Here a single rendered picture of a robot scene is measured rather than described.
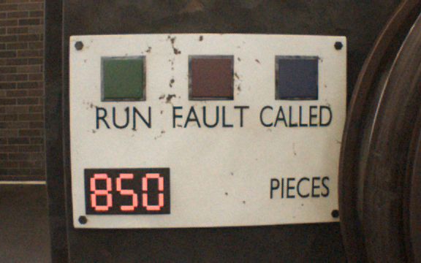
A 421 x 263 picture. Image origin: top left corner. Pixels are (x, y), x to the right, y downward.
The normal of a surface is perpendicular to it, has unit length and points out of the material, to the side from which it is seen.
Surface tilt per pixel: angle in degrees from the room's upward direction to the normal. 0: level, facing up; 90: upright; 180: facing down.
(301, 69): 90
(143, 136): 90
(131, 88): 90
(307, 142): 90
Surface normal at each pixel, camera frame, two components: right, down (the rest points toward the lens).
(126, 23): 0.11, 0.11
